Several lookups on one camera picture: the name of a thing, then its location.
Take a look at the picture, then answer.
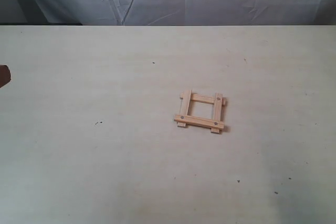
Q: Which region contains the plain horizontal wood stick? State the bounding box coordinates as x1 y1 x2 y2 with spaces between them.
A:
180 93 226 106

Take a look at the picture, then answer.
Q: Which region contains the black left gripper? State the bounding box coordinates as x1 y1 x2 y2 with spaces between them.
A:
0 65 11 88

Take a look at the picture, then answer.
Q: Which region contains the wood stick with two dots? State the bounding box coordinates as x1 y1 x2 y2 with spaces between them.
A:
213 93 223 126

